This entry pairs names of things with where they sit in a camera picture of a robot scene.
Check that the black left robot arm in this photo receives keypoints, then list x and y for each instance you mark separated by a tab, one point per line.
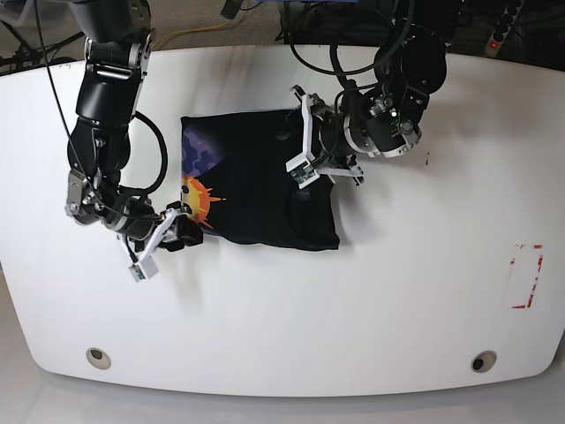
379	108

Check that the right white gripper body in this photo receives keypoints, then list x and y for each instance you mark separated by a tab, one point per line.
141	238

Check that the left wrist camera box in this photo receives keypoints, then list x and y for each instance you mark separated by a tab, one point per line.
302	171

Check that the black printed T-shirt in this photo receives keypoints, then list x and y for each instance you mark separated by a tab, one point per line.
235	184

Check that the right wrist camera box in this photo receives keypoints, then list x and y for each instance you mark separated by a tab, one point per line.
143	270

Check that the red tape rectangle marking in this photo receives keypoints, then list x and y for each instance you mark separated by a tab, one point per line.
523	276

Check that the power strip with red light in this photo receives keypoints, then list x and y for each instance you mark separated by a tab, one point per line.
501	30

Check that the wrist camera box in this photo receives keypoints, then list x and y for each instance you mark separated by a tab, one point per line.
302	171
143	270

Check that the right table cable grommet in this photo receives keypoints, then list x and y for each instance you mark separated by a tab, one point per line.
483	362

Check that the left table cable grommet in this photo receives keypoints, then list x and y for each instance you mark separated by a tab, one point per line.
98	358

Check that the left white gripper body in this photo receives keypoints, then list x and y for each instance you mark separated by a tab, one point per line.
320	142

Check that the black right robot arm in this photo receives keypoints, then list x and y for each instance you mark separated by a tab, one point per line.
119	42

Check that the table cable grommet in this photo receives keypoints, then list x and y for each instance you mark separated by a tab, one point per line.
483	362
98	358

